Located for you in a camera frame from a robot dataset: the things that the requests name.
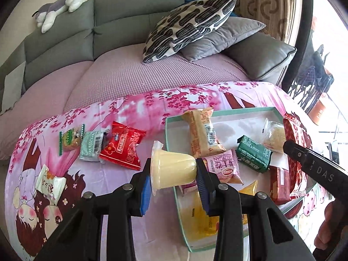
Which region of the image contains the grey pillow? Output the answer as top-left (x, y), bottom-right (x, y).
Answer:
top-left (179, 16), bottom-right (266, 62)

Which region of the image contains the light grey cushion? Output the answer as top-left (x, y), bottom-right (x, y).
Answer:
top-left (1, 61), bottom-right (26, 113)

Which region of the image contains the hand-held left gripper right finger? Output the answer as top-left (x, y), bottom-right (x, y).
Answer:
top-left (195, 158), bottom-right (316, 261)

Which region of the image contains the cream snack packet brown print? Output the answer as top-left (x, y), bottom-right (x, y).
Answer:
top-left (35, 164), bottom-right (67, 204)

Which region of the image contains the beige snack packet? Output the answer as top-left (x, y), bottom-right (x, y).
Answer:
top-left (182, 108), bottom-right (227, 159)

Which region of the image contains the teal rimmed box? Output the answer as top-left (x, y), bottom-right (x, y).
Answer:
top-left (165, 107), bottom-right (299, 253)

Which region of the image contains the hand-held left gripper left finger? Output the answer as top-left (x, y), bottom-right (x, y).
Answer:
top-left (35, 158), bottom-right (153, 261)

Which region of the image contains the black metal rack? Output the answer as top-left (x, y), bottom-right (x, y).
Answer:
top-left (288, 45), bottom-right (335, 115)

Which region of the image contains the beige patterned curtain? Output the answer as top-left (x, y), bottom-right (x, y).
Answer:
top-left (221, 0), bottom-right (303, 44)

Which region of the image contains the dark red snack packet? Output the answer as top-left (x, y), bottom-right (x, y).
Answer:
top-left (269, 166), bottom-right (293, 204)

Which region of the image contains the grey sofa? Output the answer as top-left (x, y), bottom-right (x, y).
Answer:
top-left (0, 0), bottom-right (297, 109)

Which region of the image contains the yellow bread packet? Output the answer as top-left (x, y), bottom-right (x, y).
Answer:
top-left (178, 181), bottom-right (259, 244)

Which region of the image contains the green and white snack packet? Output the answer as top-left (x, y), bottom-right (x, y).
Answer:
top-left (79, 130), bottom-right (108, 164)

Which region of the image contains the pink snack packet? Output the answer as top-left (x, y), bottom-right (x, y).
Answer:
top-left (202, 149), bottom-right (244, 188)

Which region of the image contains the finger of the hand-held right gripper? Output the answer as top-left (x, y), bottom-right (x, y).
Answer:
top-left (283, 141), bottom-right (316, 166)

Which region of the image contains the yellow pudding cup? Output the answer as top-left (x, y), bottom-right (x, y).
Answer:
top-left (150, 141), bottom-right (197, 196)

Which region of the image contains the orange container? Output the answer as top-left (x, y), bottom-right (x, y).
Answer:
top-left (308, 92), bottom-right (331, 125)

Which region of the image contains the dark green snack packet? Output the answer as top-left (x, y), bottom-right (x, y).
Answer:
top-left (235, 135), bottom-right (273, 174)

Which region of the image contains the mauve sofa cover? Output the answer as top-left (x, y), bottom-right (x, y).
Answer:
top-left (0, 52), bottom-right (259, 161)

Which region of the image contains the printed cartoon blanket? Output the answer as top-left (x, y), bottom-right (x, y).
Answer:
top-left (8, 81), bottom-right (335, 261)

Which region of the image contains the green round biscuit packet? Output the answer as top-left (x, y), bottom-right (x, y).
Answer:
top-left (59, 124), bottom-right (86, 152)

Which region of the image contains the black and white patterned pillow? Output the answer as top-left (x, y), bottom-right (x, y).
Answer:
top-left (142, 0), bottom-right (238, 64)

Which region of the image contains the red snack packet flower logo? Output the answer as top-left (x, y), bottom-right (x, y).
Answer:
top-left (99, 121), bottom-right (147, 171)

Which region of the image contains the grey and white plush dog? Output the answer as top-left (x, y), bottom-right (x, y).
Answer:
top-left (32, 0), bottom-right (89, 34)

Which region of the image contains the clear wrapped pastry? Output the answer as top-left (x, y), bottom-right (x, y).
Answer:
top-left (262, 118), bottom-right (287, 153)

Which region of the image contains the person's right hand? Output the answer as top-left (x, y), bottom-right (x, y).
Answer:
top-left (313, 200), bottom-right (339, 259)

